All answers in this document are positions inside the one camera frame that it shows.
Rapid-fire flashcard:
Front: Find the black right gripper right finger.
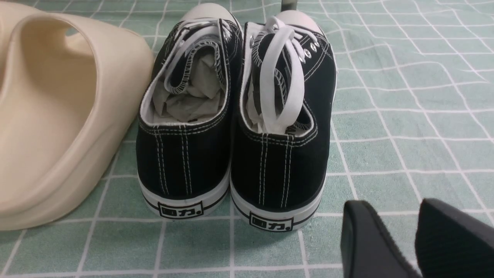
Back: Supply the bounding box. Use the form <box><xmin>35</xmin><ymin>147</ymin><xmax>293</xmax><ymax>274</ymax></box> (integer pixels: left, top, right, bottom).
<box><xmin>415</xmin><ymin>198</ymin><xmax>494</xmax><ymax>278</ymax></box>

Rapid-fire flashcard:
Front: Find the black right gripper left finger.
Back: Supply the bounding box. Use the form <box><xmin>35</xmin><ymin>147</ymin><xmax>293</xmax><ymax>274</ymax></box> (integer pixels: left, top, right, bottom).
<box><xmin>340</xmin><ymin>200</ymin><xmax>421</xmax><ymax>278</ymax></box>

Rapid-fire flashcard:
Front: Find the green checked tablecloth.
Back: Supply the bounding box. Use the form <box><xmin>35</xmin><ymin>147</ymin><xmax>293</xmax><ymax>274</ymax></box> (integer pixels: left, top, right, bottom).
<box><xmin>1</xmin><ymin>0</ymin><xmax>494</xmax><ymax>278</ymax></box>

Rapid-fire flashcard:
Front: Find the black canvas sneaker right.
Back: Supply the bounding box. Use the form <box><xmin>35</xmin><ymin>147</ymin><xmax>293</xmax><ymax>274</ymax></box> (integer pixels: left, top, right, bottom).
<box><xmin>230</xmin><ymin>10</ymin><xmax>338</xmax><ymax>232</ymax></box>

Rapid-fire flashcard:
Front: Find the black canvas sneaker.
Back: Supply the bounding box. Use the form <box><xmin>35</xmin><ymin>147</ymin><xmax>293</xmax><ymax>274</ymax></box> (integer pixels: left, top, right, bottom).
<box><xmin>136</xmin><ymin>2</ymin><xmax>244</xmax><ymax>221</ymax></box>
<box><xmin>230</xmin><ymin>10</ymin><xmax>338</xmax><ymax>232</ymax></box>

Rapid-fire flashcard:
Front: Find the black canvas sneaker left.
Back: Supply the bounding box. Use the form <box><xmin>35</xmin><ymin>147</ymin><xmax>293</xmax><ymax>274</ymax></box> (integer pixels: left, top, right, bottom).
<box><xmin>136</xmin><ymin>2</ymin><xmax>244</xmax><ymax>221</ymax></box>

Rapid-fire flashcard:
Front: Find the cream foam slide right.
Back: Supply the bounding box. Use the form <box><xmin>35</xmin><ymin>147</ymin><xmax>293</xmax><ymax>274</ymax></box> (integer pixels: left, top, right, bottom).
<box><xmin>0</xmin><ymin>2</ymin><xmax>154</xmax><ymax>231</ymax></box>

